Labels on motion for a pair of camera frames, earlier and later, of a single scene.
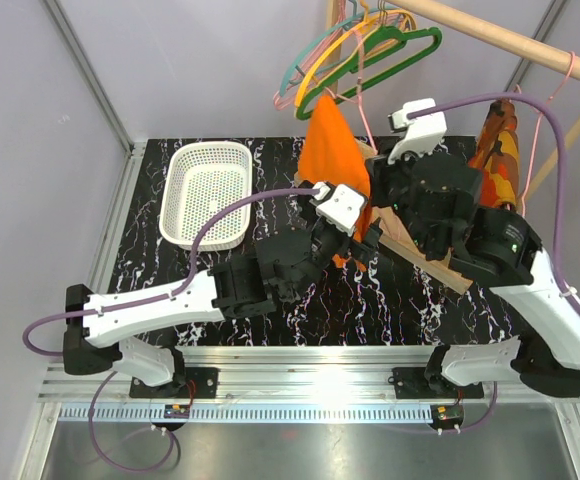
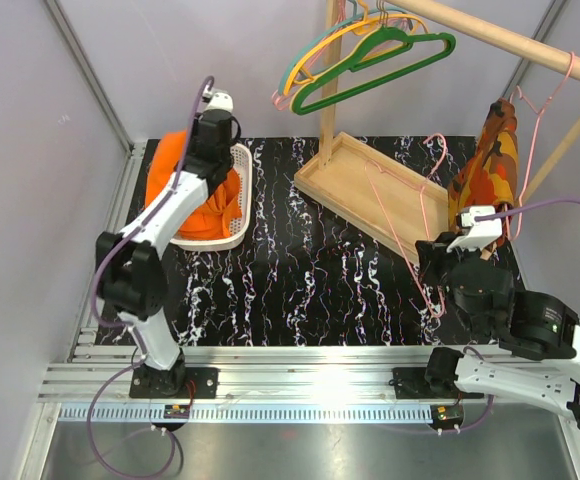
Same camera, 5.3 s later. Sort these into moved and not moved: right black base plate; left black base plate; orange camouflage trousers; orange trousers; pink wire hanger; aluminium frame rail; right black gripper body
Moved: right black gripper body; pink wire hanger; orange trousers
Not moved: orange camouflage trousers; left black base plate; aluminium frame rail; right black base plate
